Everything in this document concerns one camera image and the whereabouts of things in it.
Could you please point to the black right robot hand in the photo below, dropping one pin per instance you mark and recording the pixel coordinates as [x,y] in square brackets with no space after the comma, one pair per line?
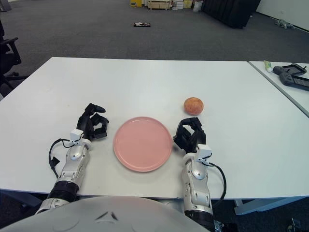
[200,137]

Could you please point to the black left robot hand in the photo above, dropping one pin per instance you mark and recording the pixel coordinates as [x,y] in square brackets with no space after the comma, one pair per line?
[84,123]

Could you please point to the red yellow apple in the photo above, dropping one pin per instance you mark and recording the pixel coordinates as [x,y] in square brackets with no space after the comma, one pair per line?
[194,105]

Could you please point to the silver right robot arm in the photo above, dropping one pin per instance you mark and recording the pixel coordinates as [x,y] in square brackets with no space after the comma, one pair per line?
[195,174]

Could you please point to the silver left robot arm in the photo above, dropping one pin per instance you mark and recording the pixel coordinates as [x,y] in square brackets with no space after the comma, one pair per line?
[72,157]

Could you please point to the pink round plate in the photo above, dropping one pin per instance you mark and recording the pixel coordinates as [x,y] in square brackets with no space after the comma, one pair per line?
[142,145]

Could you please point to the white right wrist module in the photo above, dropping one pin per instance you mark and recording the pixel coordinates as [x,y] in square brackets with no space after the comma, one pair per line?
[204,151]

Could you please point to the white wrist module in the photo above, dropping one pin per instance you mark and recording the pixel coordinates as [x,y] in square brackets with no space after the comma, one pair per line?
[76,134]
[204,151]

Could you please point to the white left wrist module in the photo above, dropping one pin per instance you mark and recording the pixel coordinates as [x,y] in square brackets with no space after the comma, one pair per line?
[76,134]

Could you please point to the grey robot torso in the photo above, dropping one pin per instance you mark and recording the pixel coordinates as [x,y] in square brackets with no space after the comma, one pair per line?
[96,217]

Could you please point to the green white tube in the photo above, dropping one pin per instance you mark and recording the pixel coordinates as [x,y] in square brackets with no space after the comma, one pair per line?
[268,65]

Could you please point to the black handheld controller with screen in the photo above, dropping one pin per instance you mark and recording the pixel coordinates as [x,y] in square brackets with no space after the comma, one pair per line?
[286,78]

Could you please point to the black office chair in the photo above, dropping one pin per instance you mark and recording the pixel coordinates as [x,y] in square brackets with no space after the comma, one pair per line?
[9,48]

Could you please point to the black curtain partition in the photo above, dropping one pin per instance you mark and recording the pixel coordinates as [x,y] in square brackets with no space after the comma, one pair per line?
[229,12]

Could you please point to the yellow cardboard box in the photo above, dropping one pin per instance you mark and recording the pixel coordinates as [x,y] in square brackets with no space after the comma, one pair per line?
[135,3]

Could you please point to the white plastic bag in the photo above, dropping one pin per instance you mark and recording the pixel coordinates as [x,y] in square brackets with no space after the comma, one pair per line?
[197,6]

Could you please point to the stack of white boxes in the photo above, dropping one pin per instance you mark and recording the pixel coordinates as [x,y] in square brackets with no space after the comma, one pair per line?
[178,4]

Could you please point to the wooden pallet crate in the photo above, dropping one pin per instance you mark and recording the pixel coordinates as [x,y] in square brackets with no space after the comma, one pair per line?
[159,4]

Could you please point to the grey robot dog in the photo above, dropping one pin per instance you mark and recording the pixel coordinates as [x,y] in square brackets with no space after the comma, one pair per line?
[284,23]

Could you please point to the white table frame beam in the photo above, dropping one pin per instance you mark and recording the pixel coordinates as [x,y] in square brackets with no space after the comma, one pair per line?
[265,204]

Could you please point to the black handheld controller with frame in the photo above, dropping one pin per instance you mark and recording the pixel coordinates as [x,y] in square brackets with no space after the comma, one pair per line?
[277,69]

